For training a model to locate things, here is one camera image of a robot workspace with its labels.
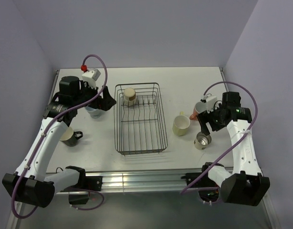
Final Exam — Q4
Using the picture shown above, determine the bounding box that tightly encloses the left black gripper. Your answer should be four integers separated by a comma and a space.
73, 80, 116, 111

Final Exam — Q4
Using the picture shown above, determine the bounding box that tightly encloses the steel cup beige sleeve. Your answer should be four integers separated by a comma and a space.
194, 132, 212, 150

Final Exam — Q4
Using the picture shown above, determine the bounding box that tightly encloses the steel cup brown base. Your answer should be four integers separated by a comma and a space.
124, 87, 137, 106

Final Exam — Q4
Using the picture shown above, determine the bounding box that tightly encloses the pale yellow mug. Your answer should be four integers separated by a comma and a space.
172, 111, 190, 136

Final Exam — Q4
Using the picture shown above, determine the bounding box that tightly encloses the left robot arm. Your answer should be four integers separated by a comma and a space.
2, 76, 116, 208

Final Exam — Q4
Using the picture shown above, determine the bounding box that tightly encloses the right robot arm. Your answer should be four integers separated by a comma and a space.
198, 92, 270, 206

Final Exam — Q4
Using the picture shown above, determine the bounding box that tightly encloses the light blue mug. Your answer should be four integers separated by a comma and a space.
85, 106, 105, 119

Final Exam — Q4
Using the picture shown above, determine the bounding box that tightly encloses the orange mug white inside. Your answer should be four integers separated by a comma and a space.
189, 102, 207, 121

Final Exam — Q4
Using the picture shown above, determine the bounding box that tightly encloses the black mug white inside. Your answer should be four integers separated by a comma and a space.
60, 127, 83, 147

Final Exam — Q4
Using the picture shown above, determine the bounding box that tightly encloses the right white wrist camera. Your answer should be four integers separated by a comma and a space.
201, 94, 219, 113

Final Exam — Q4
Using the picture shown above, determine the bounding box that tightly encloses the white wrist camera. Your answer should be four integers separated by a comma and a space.
201, 94, 219, 113
81, 65, 101, 89

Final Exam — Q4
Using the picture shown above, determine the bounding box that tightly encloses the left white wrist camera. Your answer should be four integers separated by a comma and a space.
81, 65, 101, 89

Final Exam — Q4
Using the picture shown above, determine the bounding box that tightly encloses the wire dish rack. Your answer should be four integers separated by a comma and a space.
114, 83, 168, 156

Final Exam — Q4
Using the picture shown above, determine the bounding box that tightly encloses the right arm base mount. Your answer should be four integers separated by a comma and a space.
181, 170, 228, 191

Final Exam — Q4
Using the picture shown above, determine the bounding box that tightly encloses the aluminium frame rail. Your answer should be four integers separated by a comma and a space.
16, 168, 268, 195

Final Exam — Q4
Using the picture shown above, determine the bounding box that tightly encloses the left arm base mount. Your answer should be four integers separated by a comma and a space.
63, 176, 103, 191

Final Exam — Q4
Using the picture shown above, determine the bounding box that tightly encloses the black box under rail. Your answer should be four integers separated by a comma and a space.
68, 194, 89, 205

